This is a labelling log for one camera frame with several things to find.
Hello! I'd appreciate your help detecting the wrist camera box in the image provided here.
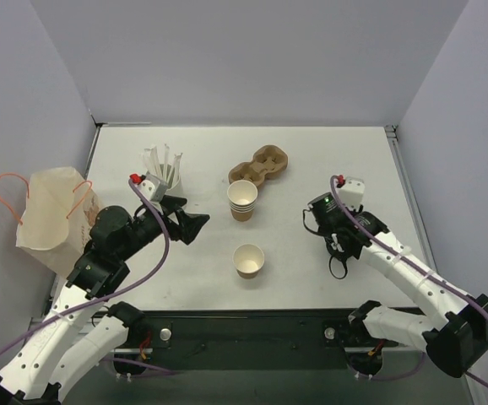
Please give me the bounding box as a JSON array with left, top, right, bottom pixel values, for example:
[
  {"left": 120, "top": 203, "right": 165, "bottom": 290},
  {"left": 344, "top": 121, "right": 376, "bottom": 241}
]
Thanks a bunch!
[
  {"left": 336, "top": 175, "right": 365, "bottom": 211},
  {"left": 129, "top": 172, "right": 168, "bottom": 203}
]

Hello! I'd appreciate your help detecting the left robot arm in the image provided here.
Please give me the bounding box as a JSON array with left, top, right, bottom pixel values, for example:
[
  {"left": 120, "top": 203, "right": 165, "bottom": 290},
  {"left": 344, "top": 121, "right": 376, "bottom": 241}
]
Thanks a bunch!
[{"left": 0, "top": 197, "right": 210, "bottom": 404}]

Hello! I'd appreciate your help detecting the white cylindrical straw holder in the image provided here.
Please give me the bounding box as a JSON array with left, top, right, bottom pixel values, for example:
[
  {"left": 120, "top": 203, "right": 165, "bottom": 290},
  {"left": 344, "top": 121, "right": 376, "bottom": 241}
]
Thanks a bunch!
[{"left": 140, "top": 172, "right": 184, "bottom": 201}]

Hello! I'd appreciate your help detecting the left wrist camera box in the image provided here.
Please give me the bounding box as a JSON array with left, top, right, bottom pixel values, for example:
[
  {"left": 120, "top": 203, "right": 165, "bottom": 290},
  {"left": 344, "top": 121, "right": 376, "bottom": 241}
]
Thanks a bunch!
[{"left": 129, "top": 172, "right": 168, "bottom": 203}]

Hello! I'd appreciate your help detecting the stack of black lids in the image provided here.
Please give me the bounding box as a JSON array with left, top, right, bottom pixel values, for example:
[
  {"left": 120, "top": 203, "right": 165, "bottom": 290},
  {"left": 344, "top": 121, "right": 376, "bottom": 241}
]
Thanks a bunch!
[{"left": 328, "top": 254, "right": 349, "bottom": 280}]

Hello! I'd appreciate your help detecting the printed paper takeout bag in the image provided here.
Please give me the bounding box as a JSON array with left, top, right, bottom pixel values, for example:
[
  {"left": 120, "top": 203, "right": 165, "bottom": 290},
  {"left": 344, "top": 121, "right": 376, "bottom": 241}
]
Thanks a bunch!
[{"left": 0, "top": 166, "right": 104, "bottom": 278}]

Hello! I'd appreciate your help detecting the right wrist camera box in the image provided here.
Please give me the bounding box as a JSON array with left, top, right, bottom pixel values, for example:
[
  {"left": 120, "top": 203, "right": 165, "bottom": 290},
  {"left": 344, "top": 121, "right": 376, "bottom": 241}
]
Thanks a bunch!
[{"left": 336, "top": 175, "right": 365, "bottom": 211}]

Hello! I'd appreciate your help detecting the stack of brown paper cups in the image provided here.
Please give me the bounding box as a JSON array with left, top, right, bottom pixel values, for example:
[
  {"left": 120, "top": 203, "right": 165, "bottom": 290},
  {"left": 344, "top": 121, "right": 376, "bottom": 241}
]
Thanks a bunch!
[{"left": 227, "top": 180, "right": 258, "bottom": 222}]

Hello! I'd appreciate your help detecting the single brown paper cup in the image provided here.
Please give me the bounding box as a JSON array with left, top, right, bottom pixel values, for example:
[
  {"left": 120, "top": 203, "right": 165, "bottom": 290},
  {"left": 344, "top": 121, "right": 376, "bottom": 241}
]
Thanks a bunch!
[{"left": 232, "top": 244, "right": 265, "bottom": 279}]

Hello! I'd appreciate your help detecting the brown cardboard cup carrier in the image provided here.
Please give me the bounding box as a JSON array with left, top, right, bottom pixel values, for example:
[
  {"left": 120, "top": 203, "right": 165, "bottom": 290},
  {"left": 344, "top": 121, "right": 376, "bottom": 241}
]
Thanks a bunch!
[{"left": 228, "top": 145, "right": 289, "bottom": 189}]

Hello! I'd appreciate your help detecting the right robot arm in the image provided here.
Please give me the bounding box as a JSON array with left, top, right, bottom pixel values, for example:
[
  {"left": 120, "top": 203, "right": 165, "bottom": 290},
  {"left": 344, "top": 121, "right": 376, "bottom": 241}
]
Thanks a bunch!
[{"left": 307, "top": 192, "right": 488, "bottom": 378}]

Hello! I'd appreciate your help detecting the white wrapped straw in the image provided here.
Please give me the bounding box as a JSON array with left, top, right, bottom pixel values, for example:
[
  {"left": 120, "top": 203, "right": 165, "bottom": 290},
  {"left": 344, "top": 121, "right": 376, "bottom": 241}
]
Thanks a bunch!
[
  {"left": 143, "top": 145, "right": 163, "bottom": 179},
  {"left": 162, "top": 143, "right": 170, "bottom": 181},
  {"left": 140, "top": 149, "right": 155, "bottom": 175},
  {"left": 169, "top": 154, "right": 182, "bottom": 188}
]

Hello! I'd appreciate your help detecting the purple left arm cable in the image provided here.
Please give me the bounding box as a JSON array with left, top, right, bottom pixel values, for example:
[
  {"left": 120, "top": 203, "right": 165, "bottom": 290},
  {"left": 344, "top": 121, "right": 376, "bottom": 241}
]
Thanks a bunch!
[{"left": 0, "top": 179, "right": 177, "bottom": 376}]

